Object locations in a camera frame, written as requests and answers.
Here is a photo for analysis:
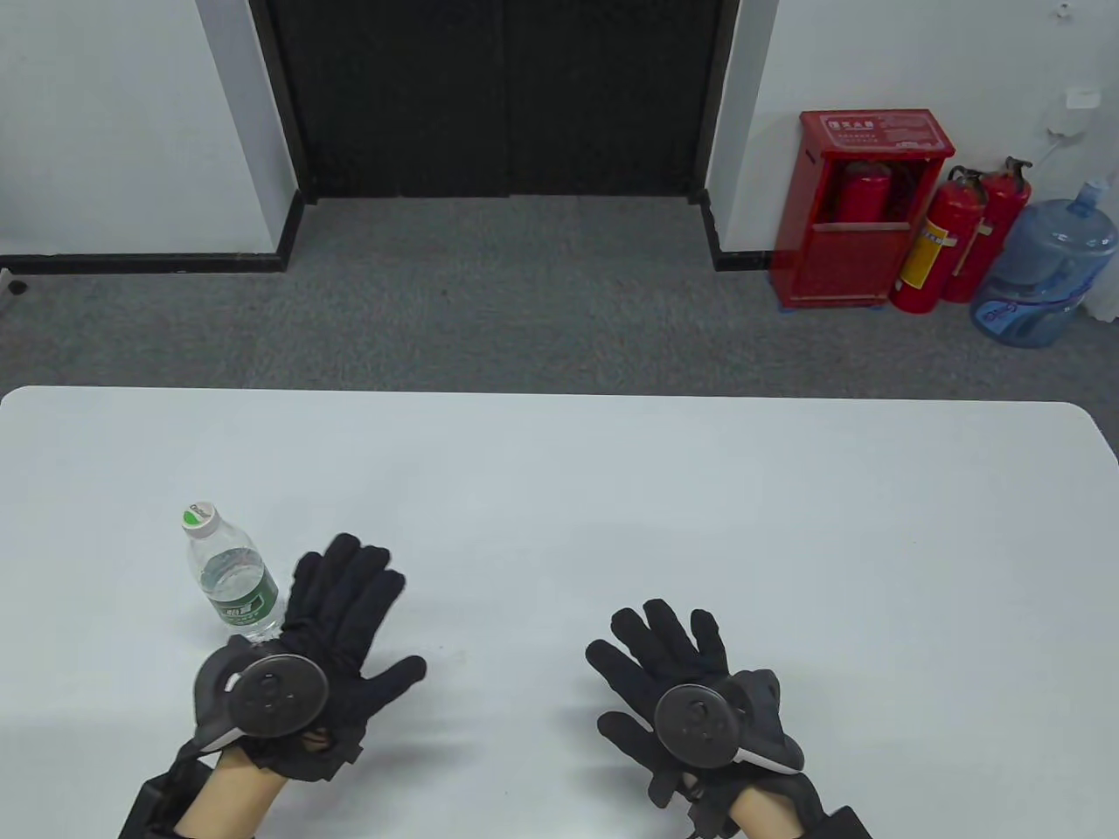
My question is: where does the person's right forearm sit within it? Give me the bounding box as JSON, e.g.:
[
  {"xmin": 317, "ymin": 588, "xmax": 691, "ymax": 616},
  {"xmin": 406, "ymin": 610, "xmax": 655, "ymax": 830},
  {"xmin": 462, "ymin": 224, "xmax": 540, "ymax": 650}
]
[{"xmin": 727, "ymin": 785, "xmax": 792, "ymax": 839}]

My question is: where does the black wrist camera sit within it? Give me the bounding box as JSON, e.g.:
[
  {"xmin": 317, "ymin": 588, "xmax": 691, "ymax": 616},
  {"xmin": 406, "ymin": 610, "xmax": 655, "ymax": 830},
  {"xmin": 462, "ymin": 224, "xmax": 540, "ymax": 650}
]
[
  {"xmin": 782, "ymin": 802, "xmax": 875, "ymax": 839},
  {"xmin": 117, "ymin": 741, "xmax": 219, "ymax": 839}
]

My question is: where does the person's right hand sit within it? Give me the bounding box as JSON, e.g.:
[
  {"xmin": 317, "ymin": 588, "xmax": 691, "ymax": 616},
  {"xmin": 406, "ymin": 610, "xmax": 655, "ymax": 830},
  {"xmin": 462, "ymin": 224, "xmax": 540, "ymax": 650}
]
[{"xmin": 585, "ymin": 599, "xmax": 827, "ymax": 818}]

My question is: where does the round grey glove-mounted tracker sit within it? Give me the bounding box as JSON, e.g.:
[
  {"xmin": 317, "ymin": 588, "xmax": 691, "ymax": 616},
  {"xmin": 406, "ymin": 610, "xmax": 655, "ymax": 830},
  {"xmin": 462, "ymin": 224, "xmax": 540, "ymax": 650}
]
[
  {"xmin": 653, "ymin": 669, "xmax": 804, "ymax": 776},
  {"xmin": 191, "ymin": 635, "xmax": 330, "ymax": 753}
]

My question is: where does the red extinguisher inside cabinet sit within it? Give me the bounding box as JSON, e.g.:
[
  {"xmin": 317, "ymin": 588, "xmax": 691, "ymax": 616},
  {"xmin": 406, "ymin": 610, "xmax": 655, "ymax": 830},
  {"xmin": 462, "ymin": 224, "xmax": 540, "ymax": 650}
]
[{"xmin": 835, "ymin": 161, "xmax": 894, "ymax": 225}]

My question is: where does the black double door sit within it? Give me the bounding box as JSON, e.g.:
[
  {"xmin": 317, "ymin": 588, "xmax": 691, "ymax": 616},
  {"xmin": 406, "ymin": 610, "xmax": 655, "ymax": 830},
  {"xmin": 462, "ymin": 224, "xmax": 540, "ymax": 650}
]
[{"xmin": 249, "ymin": 0, "xmax": 742, "ymax": 205}]

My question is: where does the plain red fire extinguisher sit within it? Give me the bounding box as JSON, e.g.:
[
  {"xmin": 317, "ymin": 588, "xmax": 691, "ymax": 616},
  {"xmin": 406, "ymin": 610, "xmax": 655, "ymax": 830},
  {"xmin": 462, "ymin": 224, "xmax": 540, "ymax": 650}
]
[{"xmin": 942, "ymin": 156, "xmax": 1034, "ymax": 305}]

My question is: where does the red fire extinguisher cabinet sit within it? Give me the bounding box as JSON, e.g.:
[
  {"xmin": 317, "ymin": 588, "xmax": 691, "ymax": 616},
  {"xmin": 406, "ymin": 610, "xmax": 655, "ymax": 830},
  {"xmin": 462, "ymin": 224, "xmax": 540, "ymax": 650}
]
[{"xmin": 768, "ymin": 108, "xmax": 957, "ymax": 311}]

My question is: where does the large blue water jug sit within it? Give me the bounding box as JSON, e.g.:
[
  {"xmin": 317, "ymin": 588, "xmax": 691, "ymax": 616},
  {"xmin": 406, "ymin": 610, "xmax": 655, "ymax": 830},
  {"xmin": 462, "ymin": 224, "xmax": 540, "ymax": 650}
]
[{"xmin": 970, "ymin": 179, "xmax": 1119, "ymax": 350}]

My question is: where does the person's left forearm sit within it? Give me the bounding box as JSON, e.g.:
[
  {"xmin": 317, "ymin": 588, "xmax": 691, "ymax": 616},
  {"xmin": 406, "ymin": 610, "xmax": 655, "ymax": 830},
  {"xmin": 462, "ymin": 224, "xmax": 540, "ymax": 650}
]
[{"xmin": 173, "ymin": 745, "xmax": 291, "ymax": 839}]

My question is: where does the white wall cable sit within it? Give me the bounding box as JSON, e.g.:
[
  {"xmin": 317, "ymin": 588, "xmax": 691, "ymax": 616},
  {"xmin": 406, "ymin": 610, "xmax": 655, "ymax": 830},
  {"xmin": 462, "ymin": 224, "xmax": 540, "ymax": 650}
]
[{"xmin": 1047, "ymin": 108, "xmax": 1104, "ymax": 186}]

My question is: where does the clear plastic water bottle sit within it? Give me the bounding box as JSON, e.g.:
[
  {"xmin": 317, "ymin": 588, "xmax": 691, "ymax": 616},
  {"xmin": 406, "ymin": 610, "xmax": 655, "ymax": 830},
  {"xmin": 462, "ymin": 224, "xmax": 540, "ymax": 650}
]
[{"xmin": 181, "ymin": 501, "xmax": 286, "ymax": 644}]

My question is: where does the red extinguisher with yellow label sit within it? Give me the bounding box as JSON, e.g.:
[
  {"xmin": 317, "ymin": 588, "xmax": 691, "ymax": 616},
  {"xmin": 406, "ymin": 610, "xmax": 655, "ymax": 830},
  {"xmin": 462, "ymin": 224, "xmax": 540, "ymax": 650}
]
[{"xmin": 889, "ymin": 166, "xmax": 990, "ymax": 315}]

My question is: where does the person's left hand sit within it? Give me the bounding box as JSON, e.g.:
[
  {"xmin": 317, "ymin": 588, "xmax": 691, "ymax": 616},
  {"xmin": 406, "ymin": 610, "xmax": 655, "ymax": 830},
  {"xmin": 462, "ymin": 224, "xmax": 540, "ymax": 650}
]
[{"xmin": 229, "ymin": 532, "xmax": 428, "ymax": 784}]

